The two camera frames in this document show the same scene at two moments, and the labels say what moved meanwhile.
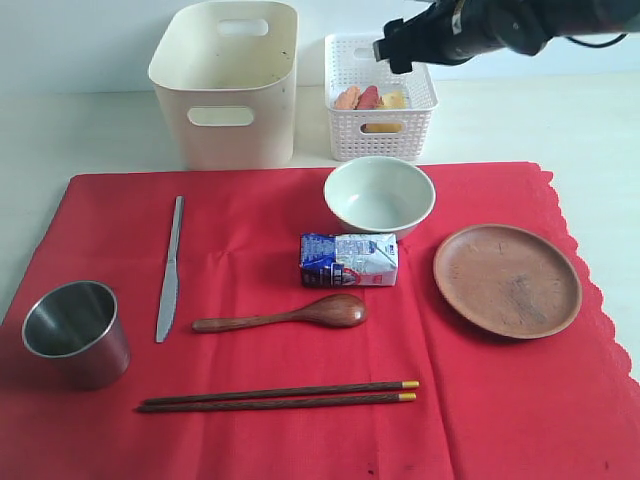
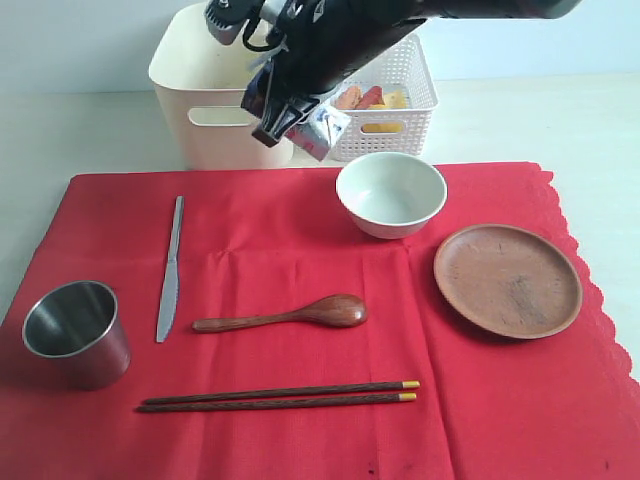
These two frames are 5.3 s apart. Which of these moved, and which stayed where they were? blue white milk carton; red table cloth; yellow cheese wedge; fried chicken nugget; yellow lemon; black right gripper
Moved: blue white milk carton; black right gripper
Stayed: red table cloth; fried chicken nugget; yellow cheese wedge; yellow lemon
